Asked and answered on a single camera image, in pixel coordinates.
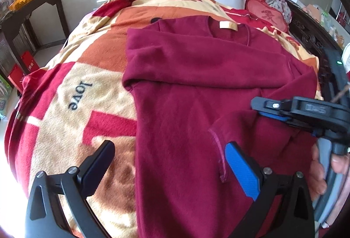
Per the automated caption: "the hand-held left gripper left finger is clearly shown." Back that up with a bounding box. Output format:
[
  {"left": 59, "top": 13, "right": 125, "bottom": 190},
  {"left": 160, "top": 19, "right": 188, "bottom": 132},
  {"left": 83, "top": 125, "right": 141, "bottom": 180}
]
[{"left": 24, "top": 140, "right": 116, "bottom": 238}]

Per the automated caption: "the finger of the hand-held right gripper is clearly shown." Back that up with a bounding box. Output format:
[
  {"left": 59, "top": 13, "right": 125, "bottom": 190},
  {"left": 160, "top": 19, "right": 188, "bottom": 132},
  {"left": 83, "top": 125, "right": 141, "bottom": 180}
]
[
  {"left": 251, "top": 96, "right": 295, "bottom": 115},
  {"left": 260, "top": 112, "right": 319, "bottom": 137}
]

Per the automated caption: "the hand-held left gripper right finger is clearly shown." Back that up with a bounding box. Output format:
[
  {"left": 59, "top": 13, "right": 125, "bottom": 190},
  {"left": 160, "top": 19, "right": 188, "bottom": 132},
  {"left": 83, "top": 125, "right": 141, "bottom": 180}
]
[{"left": 225, "top": 141, "right": 315, "bottom": 238}]

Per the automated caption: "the maroon sweater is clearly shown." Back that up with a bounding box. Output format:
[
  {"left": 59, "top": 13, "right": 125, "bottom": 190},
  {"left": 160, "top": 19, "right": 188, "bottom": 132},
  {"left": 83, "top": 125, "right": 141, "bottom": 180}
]
[{"left": 122, "top": 15, "right": 326, "bottom": 238}]

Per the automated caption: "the person's right hand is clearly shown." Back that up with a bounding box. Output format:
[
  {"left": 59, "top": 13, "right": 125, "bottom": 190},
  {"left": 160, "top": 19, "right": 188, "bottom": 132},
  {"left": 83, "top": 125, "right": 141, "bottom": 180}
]
[{"left": 308, "top": 142, "right": 350, "bottom": 199}]

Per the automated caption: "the pile of assorted packets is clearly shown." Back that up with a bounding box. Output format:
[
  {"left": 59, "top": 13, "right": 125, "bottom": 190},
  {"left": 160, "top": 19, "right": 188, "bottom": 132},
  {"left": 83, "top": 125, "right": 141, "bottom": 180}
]
[{"left": 302, "top": 3, "right": 350, "bottom": 49}]

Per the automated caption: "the small red heart pillow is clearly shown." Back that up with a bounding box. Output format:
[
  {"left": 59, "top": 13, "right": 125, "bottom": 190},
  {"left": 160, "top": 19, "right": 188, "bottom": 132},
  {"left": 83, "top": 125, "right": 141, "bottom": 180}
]
[{"left": 244, "top": 0, "right": 290, "bottom": 34}]

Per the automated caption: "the red orange printed blanket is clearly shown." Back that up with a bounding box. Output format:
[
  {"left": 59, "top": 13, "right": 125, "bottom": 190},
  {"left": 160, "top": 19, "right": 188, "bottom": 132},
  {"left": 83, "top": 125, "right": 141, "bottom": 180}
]
[{"left": 4, "top": 0, "right": 325, "bottom": 238}]

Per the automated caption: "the green printed bag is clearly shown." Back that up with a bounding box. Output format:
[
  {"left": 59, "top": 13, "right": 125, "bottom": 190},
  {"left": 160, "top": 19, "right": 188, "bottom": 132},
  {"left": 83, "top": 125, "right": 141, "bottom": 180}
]
[{"left": 0, "top": 74, "right": 13, "bottom": 117}]

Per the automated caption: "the red gift bag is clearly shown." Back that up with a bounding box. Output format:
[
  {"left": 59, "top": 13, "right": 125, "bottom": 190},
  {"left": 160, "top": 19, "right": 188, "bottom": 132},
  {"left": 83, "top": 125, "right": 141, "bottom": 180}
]
[
  {"left": 8, "top": 64, "right": 26, "bottom": 93},
  {"left": 20, "top": 51, "right": 39, "bottom": 75}
]

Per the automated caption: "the dark wooden table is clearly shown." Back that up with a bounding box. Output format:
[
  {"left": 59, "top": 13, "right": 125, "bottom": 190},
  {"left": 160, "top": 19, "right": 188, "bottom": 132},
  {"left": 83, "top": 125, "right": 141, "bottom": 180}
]
[{"left": 0, "top": 0, "right": 70, "bottom": 76}]

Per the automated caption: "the yellow plastic basket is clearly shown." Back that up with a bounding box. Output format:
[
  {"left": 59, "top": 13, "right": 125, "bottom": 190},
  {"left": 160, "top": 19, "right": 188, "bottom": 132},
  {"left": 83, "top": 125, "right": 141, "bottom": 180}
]
[{"left": 9, "top": 0, "right": 38, "bottom": 11}]

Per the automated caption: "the dark carved wooden bed frame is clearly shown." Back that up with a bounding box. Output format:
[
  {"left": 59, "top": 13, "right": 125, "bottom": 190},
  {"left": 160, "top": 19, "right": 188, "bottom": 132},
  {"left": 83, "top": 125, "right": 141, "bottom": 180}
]
[{"left": 284, "top": 0, "right": 344, "bottom": 65}]

